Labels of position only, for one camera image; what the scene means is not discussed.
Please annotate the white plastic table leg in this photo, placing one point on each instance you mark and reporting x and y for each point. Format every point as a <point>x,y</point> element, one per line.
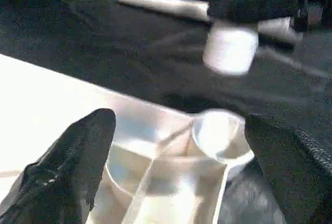
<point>230,50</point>
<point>160,2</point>

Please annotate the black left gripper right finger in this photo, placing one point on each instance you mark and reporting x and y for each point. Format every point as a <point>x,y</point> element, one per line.
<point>298,177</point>

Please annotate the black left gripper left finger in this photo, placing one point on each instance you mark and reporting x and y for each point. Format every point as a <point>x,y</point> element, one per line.
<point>64,174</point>

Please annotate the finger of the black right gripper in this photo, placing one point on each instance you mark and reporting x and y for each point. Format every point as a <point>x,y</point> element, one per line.
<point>251,3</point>

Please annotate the black table mat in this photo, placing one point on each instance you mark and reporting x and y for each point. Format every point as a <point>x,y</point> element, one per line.
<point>116,47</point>

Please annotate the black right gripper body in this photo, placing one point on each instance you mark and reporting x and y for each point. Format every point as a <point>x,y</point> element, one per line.
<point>313,1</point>

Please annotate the white plastic table top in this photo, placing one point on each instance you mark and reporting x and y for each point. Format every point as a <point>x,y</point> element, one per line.
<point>52,91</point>

